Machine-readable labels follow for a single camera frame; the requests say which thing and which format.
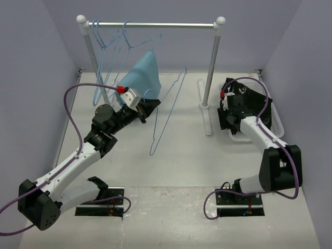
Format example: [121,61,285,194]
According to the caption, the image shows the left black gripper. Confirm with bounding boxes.
[108,97,160,134]

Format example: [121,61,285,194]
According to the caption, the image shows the black white patterned trousers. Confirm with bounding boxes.
[217,78,273,135]

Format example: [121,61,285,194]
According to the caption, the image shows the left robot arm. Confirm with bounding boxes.
[18,99,161,231]

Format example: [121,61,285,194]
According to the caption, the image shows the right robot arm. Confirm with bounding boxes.
[218,92,302,204]

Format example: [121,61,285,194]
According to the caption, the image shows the light blue folded trousers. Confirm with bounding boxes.
[116,51,161,106]

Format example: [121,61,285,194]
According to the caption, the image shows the clear plastic basket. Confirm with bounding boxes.
[219,77,284,143]

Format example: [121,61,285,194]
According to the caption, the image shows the white metal clothes rack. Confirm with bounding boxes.
[76,15,226,137]

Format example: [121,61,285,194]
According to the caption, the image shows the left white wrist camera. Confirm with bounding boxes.
[121,88,141,111]

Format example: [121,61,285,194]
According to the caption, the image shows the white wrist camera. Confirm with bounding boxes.
[220,91,235,110]
[121,88,141,111]

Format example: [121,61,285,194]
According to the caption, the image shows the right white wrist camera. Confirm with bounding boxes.
[220,91,235,110]

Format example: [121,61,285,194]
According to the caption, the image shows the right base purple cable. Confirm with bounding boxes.
[203,189,260,220]

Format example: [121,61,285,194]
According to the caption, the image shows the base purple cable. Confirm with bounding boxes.
[203,189,260,220]
[88,196,132,216]

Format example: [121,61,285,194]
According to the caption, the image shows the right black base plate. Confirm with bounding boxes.
[215,192,265,217]

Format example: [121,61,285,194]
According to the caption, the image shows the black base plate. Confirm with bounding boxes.
[75,187,125,217]
[215,192,265,217]

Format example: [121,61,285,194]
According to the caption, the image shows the empty blue wire hanger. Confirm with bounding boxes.
[91,19,121,85]

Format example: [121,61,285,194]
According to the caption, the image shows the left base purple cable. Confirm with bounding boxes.
[88,196,132,216]

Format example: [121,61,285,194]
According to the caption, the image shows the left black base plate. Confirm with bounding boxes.
[75,187,125,217]

